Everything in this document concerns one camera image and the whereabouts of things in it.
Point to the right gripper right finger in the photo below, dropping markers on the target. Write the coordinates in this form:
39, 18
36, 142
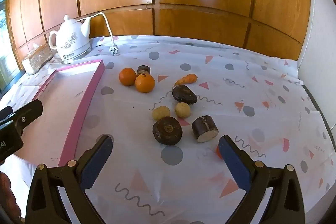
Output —
285, 204

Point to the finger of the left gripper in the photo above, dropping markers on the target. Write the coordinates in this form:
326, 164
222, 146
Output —
27, 114

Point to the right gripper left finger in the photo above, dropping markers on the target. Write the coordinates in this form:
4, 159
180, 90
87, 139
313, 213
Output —
45, 205

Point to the orange tangerine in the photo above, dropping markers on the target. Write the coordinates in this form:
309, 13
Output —
127, 76
144, 83

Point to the dark cut log white end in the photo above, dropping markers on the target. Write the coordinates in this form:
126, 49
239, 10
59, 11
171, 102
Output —
204, 129

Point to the small dark cut log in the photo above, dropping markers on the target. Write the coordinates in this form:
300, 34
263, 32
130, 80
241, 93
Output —
143, 70

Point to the yellow round fruit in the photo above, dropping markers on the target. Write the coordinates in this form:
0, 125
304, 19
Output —
182, 110
160, 112

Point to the dark round mangosteen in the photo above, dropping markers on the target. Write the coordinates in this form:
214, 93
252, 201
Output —
167, 131

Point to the dark brown oval fruit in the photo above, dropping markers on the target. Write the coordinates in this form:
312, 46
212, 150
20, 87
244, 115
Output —
182, 93

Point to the orange carrot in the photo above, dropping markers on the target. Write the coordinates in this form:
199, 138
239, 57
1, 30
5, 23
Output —
188, 79

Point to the small red tomato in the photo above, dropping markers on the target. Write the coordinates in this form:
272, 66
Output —
219, 153

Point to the person's left hand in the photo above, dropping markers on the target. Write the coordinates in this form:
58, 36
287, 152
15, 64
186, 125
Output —
8, 200

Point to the pink shallow box tray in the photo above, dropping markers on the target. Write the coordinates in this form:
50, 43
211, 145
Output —
65, 95

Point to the wooden door with glass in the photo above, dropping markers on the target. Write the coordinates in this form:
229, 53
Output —
11, 70

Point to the woven tissue box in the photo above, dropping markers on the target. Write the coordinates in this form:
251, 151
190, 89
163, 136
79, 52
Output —
33, 62

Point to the white ceramic electric kettle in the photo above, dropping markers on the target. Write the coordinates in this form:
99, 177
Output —
71, 40

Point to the patterned white tablecloth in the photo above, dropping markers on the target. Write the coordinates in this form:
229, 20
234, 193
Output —
165, 103

